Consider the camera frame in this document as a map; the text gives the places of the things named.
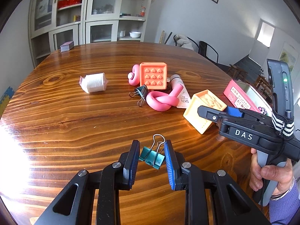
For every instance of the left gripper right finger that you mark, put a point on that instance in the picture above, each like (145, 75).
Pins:
(173, 168)

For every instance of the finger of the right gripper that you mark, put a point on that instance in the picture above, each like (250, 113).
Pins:
(229, 115)

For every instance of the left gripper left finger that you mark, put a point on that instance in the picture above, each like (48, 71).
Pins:
(130, 165)

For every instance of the yellow orange square box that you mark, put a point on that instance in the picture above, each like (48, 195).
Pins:
(203, 98)

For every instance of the teal binder clip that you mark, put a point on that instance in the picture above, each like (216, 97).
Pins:
(152, 156)

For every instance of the purple sleeve forearm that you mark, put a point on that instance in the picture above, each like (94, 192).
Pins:
(285, 209)

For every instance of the person's right hand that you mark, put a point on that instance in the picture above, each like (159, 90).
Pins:
(282, 175)

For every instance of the pink biscuit tin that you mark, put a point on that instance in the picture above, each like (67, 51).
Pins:
(244, 96)

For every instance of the white skin cream tube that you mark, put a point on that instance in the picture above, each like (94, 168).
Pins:
(184, 97)

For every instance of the wooden stool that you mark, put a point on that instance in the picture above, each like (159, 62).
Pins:
(237, 73)

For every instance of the pink knotted foam tube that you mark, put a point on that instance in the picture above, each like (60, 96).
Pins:
(161, 101)

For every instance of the black metal chair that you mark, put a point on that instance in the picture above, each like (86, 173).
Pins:
(208, 52)

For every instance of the dark green binder clip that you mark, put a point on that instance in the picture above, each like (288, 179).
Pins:
(141, 91)

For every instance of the orange heart silicone mould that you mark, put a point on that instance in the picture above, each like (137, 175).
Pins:
(153, 75)

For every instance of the beige jacket on chair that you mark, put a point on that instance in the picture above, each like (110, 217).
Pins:
(183, 41)

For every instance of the pink round silicone toy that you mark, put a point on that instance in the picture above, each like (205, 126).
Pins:
(134, 75)

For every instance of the white gauze roll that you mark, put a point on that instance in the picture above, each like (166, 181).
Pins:
(93, 83)

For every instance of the white ceramic bowl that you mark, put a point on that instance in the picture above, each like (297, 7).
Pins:
(135, 34)

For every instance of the card deck box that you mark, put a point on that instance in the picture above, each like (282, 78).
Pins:
(67, 46)

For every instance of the blue yellow foam mat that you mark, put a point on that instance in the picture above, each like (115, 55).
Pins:
(8, 94)

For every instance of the grey glass door cabinet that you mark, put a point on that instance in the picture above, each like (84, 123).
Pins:
(54, 22)

